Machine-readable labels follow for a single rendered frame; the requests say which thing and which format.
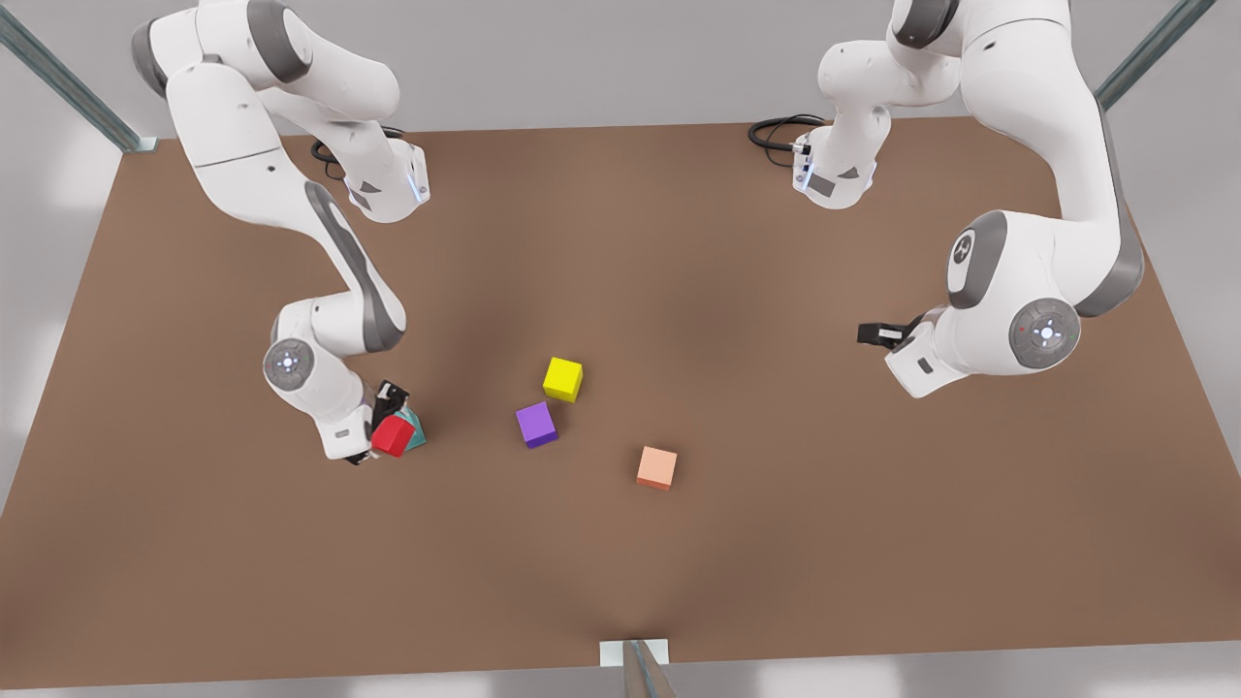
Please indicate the red wooden cube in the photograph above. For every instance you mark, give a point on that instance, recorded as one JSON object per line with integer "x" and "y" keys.
{"x": 393, "y": 436}

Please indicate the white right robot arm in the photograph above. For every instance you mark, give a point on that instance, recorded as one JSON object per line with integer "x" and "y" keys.
{"x": 242, "y": 145}

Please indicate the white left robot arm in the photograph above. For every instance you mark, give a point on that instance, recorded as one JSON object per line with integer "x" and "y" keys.
{"x": 1037, "y": 242}

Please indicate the teal wooden cube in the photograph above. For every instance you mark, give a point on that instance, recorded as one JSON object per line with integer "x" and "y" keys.
{"x": 415, "y": 430}

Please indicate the purple wooden cube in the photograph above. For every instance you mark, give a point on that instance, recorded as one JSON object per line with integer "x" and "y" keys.
{"x": 536, "y": 425}

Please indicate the yellow wooden cube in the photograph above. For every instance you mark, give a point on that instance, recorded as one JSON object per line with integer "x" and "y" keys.
{"x": 562, "y": 378}

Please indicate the salmon wooden cube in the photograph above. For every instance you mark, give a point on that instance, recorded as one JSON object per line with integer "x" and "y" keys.
{"x": 656, "y": 467}

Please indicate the silver frame post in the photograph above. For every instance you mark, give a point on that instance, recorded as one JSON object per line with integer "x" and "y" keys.
{"x": 1154, "y": 48}
{"x": 640, "y": 669}
{"x": 68, "y": 82}

